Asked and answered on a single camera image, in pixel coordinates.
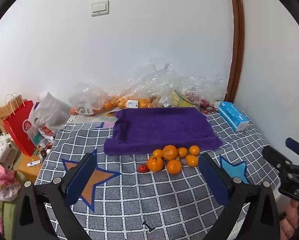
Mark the yellow banana bunch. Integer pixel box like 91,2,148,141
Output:
168,90,197,108

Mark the green yellow cloth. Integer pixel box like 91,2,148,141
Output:
0,195,20,240

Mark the large orange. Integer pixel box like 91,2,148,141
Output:
162,145,178,161

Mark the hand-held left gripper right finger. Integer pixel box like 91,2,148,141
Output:
198,153,281,240

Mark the crumpled clear plastic wrap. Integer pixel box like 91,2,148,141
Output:
125,62,227,108

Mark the white wall switch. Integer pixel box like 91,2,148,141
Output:
91,0,110,17

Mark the purple towel covered tray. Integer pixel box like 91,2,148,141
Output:
104,107,223,156

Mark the person's right hand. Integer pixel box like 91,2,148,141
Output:
279,200,299,240

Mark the grey checkered blanket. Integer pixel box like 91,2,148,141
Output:
36,112,285,240

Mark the brown wooden door frame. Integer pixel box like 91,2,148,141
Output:
225,0,245,103

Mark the white spotted plush toy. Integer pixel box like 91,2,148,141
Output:
0,131,19,170

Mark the red paper bag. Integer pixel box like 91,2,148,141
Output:
3,93,44,157

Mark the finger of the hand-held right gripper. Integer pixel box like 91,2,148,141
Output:
286,137,299,157
262,146,290,173

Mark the white plastic bag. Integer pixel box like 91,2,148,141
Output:
28,92,71,140

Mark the clear bag with oranges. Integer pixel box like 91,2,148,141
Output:
69,82,109,115

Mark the orange with green stem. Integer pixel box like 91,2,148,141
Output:
147,156,164,172

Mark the thin black cable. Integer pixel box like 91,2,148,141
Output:
198,105,218,115

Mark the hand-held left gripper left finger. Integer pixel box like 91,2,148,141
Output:
15,150,100,240

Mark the pile of cherry tomatoes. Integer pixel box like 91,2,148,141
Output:
187,91,215,112

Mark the labelled bag of oranges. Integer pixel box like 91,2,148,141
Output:
100,94,160,112

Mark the pink cloth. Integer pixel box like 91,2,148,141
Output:
0,152,21,202

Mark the blue tissue pack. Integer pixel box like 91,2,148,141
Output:
217,101,250,132

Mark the wooden nightstand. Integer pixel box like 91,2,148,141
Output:
15,140,55,185

